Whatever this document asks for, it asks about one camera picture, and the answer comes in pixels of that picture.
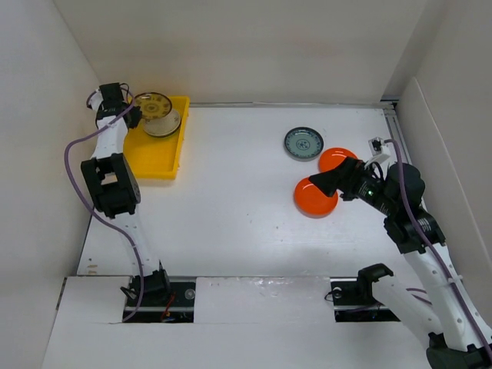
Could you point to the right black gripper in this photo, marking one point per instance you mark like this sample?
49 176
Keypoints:
344 177

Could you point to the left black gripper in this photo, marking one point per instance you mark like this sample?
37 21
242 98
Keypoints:
136 116

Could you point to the yellow patterned plate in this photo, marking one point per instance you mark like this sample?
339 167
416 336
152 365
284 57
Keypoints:
153 105

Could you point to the orange plate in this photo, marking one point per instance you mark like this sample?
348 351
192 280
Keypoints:
313 202
332 157

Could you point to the blue white patterned plate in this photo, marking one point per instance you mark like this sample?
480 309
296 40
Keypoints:
303 143

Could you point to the cream plate with motifs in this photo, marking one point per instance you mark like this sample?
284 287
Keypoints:
163 127

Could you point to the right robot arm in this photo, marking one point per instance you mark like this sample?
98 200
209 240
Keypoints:
446 322

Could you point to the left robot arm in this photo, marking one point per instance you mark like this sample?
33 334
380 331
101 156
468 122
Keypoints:
115 192

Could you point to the yellow plastic bin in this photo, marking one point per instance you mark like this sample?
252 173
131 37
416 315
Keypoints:
157 158

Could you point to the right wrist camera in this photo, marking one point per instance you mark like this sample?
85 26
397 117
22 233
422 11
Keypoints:
379 150

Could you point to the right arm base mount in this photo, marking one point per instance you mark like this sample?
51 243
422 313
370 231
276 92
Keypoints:
351 305

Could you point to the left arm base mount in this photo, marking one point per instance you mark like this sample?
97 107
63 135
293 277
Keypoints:
176 307

